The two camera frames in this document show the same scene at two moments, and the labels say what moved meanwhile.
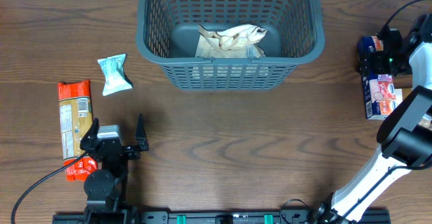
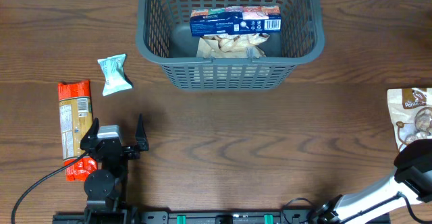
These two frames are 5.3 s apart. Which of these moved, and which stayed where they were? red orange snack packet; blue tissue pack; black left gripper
Moved: blue tissue pack
Stayed: black left gripper; red orange snack packet
